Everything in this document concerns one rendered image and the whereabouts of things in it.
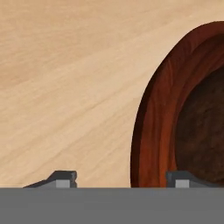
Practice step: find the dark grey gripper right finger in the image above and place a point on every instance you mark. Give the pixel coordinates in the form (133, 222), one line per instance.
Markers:
(180, 177)

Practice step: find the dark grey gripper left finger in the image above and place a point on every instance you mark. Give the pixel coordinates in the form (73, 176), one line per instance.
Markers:
(62, 177)

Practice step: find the reddish brown wooden bowl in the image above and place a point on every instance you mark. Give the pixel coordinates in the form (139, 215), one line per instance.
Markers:
(163, 116)

